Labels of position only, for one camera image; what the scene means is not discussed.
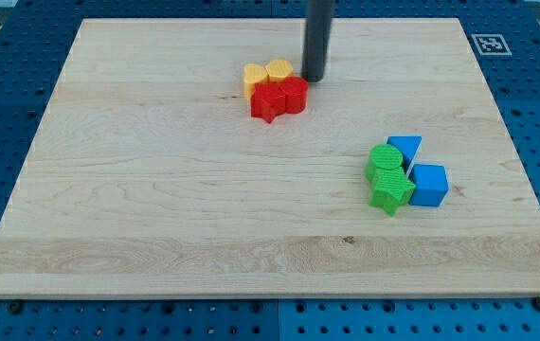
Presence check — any light wooden board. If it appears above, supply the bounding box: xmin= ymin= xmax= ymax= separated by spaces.
xmin=0 ymin=18 xmax=540 ymax=299

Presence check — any blue triangle block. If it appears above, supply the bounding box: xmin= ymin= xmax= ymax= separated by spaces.
xmin=387 ymin=135 xmax=423 ymax=172

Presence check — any blue cube block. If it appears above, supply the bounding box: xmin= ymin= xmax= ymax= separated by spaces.
xmin=409 ymin=164 xmax=449 ymax=207

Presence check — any yellow hexagon block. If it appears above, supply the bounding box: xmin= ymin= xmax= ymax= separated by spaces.
xmin=265 ymin=59 xmax=294 ymax=83

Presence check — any green star block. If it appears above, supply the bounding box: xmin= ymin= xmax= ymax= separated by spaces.
xmin=369 ymin=168 xmax=416 ymax=216

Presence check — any red cylinder block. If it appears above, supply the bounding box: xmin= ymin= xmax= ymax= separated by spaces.
xmin=279 ymin=76 xmax=309 ymax=114

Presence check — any white fiducial marker tag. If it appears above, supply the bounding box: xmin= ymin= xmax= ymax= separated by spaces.
xmin=472 ymin=33 xmax=512 ymax=56

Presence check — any green cylinder block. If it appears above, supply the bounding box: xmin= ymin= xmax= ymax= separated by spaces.
xmin=365 ymin=144 xmax=404 ymax=181

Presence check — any yellow heart block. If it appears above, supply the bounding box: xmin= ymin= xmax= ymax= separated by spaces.
xmin=243 ymin=63 xmax=268 ymax=100

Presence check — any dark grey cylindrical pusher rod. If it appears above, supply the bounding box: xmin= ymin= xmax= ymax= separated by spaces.
xmin=301 ymin=0 xmax=335 ymax=83

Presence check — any red star block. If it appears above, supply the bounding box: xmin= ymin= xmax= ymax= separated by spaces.
xmin=250 ymin=83 xmax=286 ymax=123

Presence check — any black bolt front left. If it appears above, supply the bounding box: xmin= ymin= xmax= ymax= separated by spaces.
xmin=7 ymin=300 xmax=23 ymax=315

